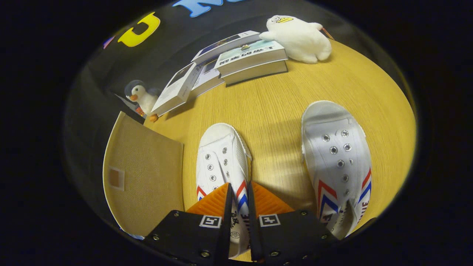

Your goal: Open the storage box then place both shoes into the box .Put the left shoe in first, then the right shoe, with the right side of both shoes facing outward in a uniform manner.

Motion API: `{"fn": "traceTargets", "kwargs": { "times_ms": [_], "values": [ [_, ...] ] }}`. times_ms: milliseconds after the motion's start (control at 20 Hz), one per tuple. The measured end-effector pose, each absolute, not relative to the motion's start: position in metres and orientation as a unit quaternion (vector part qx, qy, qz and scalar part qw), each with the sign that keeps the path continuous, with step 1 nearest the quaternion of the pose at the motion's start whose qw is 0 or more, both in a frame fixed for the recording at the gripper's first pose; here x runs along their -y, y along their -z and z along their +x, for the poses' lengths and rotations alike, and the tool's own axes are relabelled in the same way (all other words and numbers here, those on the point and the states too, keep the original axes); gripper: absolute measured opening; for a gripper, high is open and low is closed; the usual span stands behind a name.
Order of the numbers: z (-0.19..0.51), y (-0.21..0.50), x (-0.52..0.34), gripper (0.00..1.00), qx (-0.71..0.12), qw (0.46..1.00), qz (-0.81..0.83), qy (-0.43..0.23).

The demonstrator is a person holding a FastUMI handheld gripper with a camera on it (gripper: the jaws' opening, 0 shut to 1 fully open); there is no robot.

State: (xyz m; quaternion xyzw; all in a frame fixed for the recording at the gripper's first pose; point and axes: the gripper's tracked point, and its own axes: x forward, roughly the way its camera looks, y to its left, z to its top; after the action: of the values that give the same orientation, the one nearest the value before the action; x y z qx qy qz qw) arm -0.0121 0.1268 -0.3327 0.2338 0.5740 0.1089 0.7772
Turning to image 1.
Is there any thick book light blue cover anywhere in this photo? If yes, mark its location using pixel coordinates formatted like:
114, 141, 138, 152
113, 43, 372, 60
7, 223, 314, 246
214, 40, 288, 76

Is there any white canvas shoe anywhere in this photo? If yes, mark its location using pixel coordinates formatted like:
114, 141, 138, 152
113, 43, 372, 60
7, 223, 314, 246
301, 100, 372, 240
196, 123, 252, 259

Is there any white duck plush toy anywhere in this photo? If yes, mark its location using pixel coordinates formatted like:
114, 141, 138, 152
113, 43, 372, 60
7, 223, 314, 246
259, 15, 332, 64

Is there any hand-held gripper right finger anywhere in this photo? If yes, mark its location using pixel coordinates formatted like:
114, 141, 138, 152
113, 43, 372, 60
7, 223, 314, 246
248, 181, 339, 264

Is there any beige fabric storage box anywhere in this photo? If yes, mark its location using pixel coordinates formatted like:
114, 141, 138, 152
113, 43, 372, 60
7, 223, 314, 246
103, 112, 184, 237

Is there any thin white text book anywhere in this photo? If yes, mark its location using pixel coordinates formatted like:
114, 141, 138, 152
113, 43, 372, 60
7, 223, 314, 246
190, 59, 225, 98

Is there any grey penguin plush toy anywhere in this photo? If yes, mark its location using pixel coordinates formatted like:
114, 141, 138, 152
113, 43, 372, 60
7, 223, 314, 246
124, 80, 162, 122

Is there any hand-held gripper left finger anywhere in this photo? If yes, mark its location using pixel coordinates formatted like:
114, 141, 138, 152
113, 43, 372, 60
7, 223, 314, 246
143, 183, 233, 266

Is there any book with dark blue cover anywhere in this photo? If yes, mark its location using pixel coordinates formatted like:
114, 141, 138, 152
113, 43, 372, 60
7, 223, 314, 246
191, 31, 261, 64

